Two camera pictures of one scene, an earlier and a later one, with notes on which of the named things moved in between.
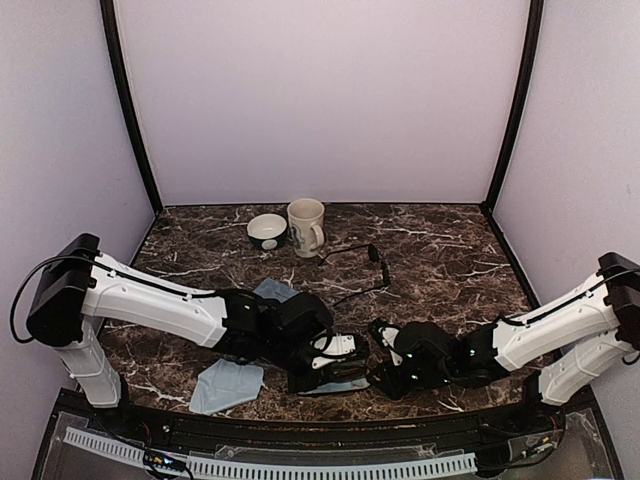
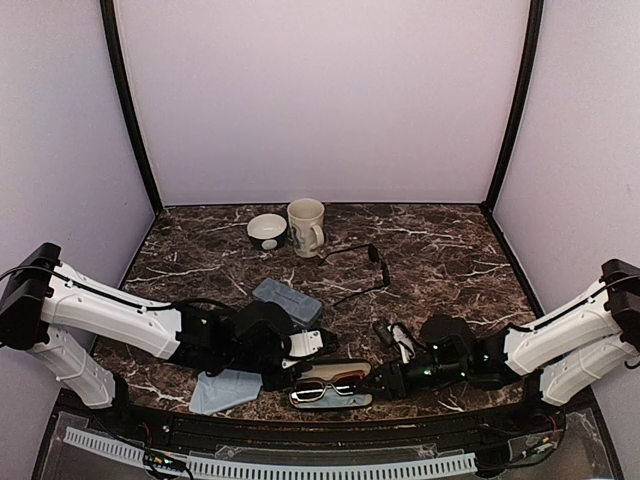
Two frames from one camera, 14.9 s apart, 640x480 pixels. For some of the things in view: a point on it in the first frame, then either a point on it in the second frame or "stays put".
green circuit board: (158, 459) stays put
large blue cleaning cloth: (225, 383) stays put
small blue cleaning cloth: (339, 387) -> (333, 398)
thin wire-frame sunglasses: (374, 254) stays put
